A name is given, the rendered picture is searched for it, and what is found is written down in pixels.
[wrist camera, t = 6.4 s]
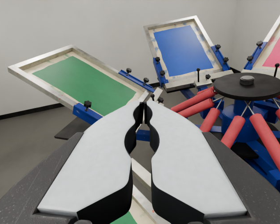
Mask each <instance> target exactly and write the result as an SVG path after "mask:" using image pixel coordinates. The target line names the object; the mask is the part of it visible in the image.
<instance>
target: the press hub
mask: <svg viewBox="0 0 280 224"><path fill-rule="evenodd" d="M213 88H214V90H215V91H216V92H217V93H218V94H220V95H222V96H224V97H227V98H230V99H234V100H235V102H234V104H231V105H228V106H227V107H225V108H224V109H223V113H222V119H220V117H218V118H217V119H216V121H215V123H214V125H213V126H221V131H222V133H220V132H210V133H212V134H213V135H214V136H215V137H216V138H217V139H219V140H220V141H221V140H222V138H223V136H224V134H225V133H226V131H227V129H228V127H229V125H230V124H231V122H232V120H233V118H234V116H241V114H242V112H243V111H244V109H245V107H246V103H245V101H247V103H248V102H249V101H251V102H250V104H249V106H250V107H251V109H252V111H253V112H254V114H256V113H259V114H261V115H262V117H263V118H264V113H263V111H262V110H261V109H259V108H258V107H256V106H253V105H254V101H260V100H268V99H272V98H275V97H277V96H279V95H280V79H278V78H276V77H274V76H271V75H266V74H261V73H253V72H241V73H233V74H228V75H225V76H222V77H220V78H218V79H216V80H215V81H214V83H213ZM250 116H252V113H251V111H250V110H249V108H248V107H247V109H246V111H245V113H244V115H243V116H242V117H243V118H244V119H245V120H246V121H245V123H244V125H243V127H242V129H241V131H240V132H239V134H238V136H237V138H236V139H235V141H236V143H235V144H233V145H232V147H231V148H230V149H231V150H232V151H233V152H235V153H236V154H237V155H238V156H239V157H240V158H242V159H243V160H244V161H245V162H247V161H246V160H245V159H258V158H259V156H258V154H256V153H255V152H254V151H253V150H252V149H251V148H250V147H249V146H248V145H247V144H246V142H251V141H254V140H257V141H258V142H259V143H260V144H261V145H262V146H264V144H263V142H262V140H261V139H260V137H259V135H258V134H257V132H256V130H255V128H254V127H253V125H252V123H251V121H250V120H249V118H250ZM266 123H267V125H268V126H269V128H270V129H271V131H279V130H278V129H277V128H276V127H274V126H273V125H272V124H270V123H269V122H267V121H266ZM264 147H265V146H264ZM265 148H266V147H265ZM247 163H248V162H247ZM248 164H249V163H248Z"/></svg>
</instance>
